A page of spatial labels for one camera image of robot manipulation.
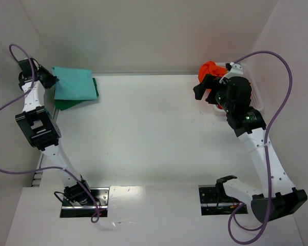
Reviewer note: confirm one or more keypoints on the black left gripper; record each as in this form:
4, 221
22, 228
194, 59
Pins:
46, 77

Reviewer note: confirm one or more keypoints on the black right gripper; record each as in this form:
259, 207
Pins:
213, 87

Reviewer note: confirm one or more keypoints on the teal t shirt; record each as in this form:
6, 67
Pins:
73, 84

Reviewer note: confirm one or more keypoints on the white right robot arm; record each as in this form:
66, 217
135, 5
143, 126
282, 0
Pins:
278, 196

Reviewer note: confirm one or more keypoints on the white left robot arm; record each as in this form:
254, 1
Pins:
42, 132

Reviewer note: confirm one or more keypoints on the orange t shirt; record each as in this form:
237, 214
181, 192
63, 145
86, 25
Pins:
211, 68

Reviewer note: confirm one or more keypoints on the green folded t shirt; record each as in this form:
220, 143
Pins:
67, 104

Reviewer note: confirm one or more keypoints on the white plastic basket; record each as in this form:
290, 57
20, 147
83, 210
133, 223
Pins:
256, 101

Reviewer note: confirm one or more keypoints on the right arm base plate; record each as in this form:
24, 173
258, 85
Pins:
212, 205

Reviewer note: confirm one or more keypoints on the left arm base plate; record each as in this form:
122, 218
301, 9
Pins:
73, 209

